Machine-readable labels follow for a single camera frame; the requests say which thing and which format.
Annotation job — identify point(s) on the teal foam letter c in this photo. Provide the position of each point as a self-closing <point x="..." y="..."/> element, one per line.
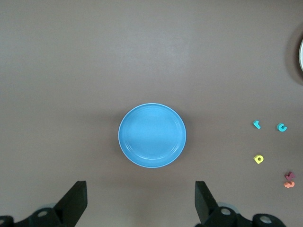
<point x="280" y="128"/>

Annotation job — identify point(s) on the teal foam letter r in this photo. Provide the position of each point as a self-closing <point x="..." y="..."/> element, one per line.
<point x="256" y="124"/>

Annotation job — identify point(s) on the blue plate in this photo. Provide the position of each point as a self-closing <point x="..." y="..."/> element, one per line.
<point x="152" y="135"/>

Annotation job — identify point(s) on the dark red foam letter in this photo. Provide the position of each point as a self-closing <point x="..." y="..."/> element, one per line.
<point x="289" y="176"/>

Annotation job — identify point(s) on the orange foam letter t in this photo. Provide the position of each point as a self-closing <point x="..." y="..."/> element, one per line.
<point x="288" y="185"/>

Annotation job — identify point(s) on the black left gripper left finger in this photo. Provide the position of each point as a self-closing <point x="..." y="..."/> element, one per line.
<point x="73" y="205"/>

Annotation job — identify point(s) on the beige plate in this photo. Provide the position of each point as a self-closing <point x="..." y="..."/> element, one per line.
<point x="301" y="54"/>

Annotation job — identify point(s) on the yellow foam letter o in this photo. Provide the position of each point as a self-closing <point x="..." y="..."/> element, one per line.
<point x="257" y="159"/>

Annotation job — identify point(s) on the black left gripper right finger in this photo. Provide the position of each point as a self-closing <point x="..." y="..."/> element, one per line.
<point x="204" y="203"/>

